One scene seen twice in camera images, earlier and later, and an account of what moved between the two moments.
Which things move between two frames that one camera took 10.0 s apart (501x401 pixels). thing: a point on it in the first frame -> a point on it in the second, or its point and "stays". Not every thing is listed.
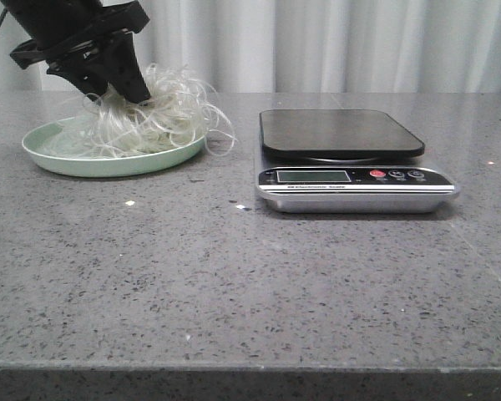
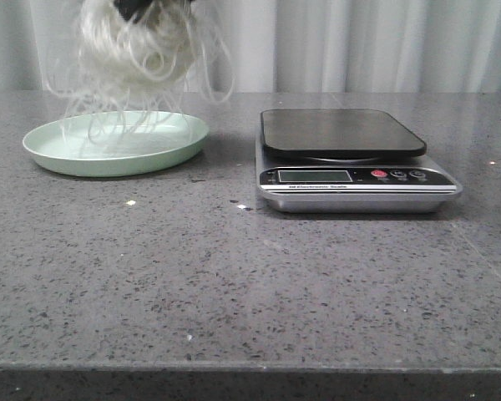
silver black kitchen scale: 346,161 stays
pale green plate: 64,146 stays
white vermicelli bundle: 182,113 -> 118,77
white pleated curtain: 301,46 stays
